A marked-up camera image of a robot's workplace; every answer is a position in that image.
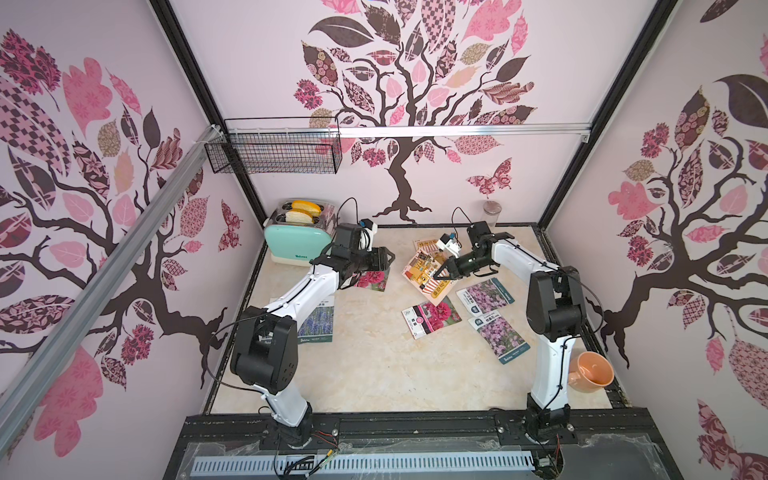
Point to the pale toast slice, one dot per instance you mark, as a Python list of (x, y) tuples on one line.
[(299, 217)]

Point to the aluminium rail back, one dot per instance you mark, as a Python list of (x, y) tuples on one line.
[(581, 129)]

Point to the black wire basket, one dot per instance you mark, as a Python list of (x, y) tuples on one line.
[(292, 145)]

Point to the black base frame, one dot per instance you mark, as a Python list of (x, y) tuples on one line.
[(597, 444)]

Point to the purple flower packet lower right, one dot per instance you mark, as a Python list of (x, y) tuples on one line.
[(505, 342)]

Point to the white vented strip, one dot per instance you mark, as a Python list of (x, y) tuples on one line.
[(312, 466)]

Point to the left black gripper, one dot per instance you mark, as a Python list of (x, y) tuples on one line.
[(379, 259)]

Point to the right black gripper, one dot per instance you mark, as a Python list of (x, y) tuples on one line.
[(466, 262)]

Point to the purple flower packet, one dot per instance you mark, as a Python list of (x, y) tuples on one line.
[(485, 297), (505, 342)]

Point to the sunflower shop packet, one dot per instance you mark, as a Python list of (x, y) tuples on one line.
[(419, 273), (427, 246)]

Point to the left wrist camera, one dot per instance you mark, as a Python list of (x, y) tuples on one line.
[(368, 231)]

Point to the purple flower packet upper right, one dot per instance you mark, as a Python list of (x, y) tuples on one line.
[(485, 297)]

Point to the lavender packet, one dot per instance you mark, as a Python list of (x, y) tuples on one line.
[(318, 327)]

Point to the pink flower packet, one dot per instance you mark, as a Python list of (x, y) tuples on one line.
[(374, 280), (427, 318)]

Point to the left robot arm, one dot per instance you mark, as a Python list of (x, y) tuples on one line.
[(265, 355)]

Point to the clear glass jar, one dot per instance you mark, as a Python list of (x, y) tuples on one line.
[(491, 213)]

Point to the aluminium rail left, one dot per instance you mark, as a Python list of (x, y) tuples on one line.
[(39, 373)]

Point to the yellow toast slice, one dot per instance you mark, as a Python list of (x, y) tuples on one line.
[(307, 207)]

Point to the aluminium rail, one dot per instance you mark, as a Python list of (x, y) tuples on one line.
[(581, 129), (39, 373)]

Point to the orange cup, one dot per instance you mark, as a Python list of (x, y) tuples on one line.
[(590, 373)]

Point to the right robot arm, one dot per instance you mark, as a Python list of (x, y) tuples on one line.
[(555, 311)]

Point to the mint green toaster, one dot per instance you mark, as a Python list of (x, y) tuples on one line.
[(299, 244)]

